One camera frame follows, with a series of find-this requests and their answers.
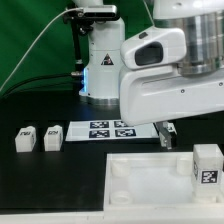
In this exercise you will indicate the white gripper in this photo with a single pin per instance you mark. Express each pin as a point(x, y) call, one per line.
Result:
point(161, 93)

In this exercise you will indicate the white square table top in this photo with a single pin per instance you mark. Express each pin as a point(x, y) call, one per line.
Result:
point(147, 181)

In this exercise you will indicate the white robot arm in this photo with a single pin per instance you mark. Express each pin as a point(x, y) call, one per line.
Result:
point(202, 22)

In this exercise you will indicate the white marker tag sheet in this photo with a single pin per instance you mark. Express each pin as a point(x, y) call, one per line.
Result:
point(108, 130)

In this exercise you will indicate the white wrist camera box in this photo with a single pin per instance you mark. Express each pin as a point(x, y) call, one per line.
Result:
point(154, 47)

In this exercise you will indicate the white front table rail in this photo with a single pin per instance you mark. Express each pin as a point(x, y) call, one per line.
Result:
point(98, 218)

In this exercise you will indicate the black mounted camera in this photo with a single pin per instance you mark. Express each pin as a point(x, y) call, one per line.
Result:
point(92, 13)

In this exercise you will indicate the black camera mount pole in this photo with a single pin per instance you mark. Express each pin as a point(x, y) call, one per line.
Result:
point(78, 59)

